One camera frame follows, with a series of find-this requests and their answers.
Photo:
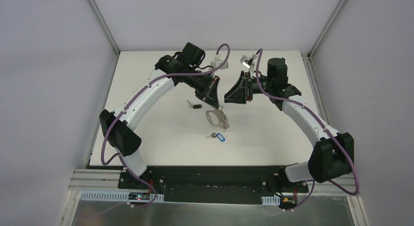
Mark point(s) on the key with blue tag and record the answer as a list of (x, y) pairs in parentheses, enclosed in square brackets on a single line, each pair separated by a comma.
[(218, 136)]

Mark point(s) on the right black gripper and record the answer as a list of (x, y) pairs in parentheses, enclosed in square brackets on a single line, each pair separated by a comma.
[(248, 87)]

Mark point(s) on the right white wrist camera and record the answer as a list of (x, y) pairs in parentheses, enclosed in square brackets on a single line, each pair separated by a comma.
[(248, 62)]

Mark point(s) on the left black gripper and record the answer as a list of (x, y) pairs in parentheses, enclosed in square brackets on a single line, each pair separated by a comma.
[(209, 88)]

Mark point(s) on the key with black head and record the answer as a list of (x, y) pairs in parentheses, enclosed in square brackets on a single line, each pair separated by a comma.
[(194, 106)]

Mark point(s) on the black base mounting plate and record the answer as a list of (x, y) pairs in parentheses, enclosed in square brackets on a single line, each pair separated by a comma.
[(244, 185)]

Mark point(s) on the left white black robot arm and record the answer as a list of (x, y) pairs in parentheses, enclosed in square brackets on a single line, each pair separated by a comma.
[(118, 125)]

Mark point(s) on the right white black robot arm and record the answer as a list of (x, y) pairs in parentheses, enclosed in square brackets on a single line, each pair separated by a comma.
[(332, 154)]

